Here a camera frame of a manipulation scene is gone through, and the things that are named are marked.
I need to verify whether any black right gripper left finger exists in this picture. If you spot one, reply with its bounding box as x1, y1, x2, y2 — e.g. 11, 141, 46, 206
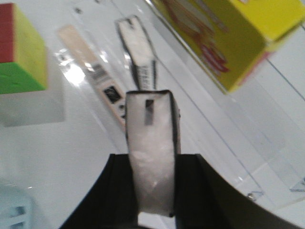
61, 154, 139, 229

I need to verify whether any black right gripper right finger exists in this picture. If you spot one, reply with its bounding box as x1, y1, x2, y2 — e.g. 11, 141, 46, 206
174, 154, 298, 229

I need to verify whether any black white tissue pack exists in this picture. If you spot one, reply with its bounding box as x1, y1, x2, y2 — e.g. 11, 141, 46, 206
125, 90, 181, 217
115, 15, 157, 91

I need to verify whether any light blue plastic basket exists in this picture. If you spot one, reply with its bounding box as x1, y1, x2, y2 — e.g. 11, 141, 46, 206
0, 185, 33, 229

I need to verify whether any clear acrylic display shelf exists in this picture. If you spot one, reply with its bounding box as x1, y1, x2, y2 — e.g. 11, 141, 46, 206
68, 0, 305, 224

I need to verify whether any beige snack box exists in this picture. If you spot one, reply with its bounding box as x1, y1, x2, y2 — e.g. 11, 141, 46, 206
58, 25, 125, 131

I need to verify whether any yellow nabati wafer box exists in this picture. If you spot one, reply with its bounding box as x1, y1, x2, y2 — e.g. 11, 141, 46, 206
152, 0, 305, 92

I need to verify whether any colourful puzzle cube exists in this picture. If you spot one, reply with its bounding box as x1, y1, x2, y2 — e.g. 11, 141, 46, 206
0, 3, 48, 94

